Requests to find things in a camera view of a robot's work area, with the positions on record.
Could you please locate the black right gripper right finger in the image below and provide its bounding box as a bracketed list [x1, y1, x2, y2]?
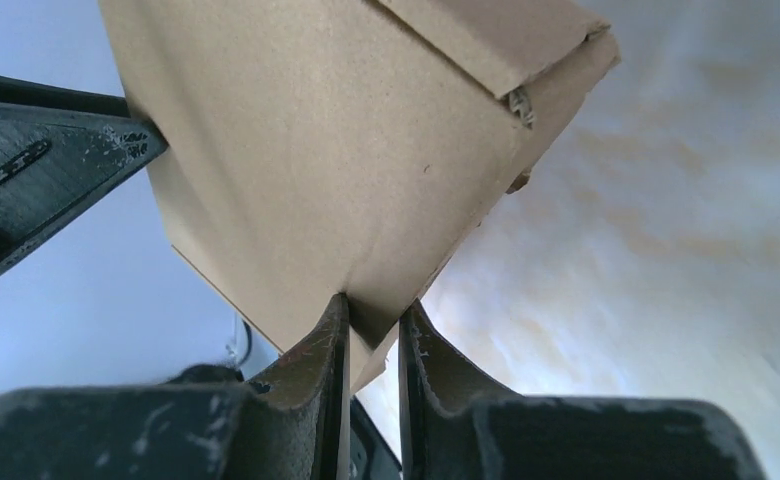
[398, 303, 765, 479]

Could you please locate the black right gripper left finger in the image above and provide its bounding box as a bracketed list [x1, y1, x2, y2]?
[0, 293, 350, 479]

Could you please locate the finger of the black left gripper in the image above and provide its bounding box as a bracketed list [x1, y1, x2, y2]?
[0, 75, 131, 118]
[0, 103, 168, 276]

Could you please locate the cardboard box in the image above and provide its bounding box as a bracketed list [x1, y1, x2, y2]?
[100, 1, 619, 389]

